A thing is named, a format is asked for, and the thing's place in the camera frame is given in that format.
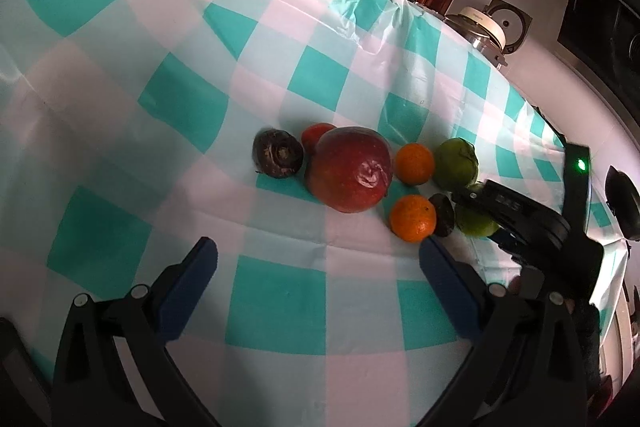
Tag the teal pink checkered tablecloth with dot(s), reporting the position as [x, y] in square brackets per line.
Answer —
[126, 135]

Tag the dark purple passion fruit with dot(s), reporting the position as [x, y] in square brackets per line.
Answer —
[445, 217]

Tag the small red tomato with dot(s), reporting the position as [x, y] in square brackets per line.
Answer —
[311, 136]

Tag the small green tomato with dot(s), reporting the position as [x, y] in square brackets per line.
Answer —
[456, 164]

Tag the black wok pan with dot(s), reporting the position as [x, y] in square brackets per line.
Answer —
[623, 200]

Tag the dark brown passion fruit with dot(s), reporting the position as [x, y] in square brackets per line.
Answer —
[277, 153]

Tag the orange mandarin near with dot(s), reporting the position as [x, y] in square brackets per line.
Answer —
[413, 218]

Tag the orange mandarin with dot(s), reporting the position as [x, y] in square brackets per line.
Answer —
[413, 218]
[414, 164]

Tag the white steel cooker pot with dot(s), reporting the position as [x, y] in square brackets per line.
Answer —
[482, 32]

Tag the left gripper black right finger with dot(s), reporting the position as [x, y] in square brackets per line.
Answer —
[520, 370]

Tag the large dark red pomegranate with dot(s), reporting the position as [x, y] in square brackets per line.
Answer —
[350, 170]

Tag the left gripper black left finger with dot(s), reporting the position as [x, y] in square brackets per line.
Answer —
[90, 386]

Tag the orange mandarin far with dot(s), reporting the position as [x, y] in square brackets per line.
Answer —
[414, 164]

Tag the large green tomato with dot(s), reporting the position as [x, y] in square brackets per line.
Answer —
[472, 212]

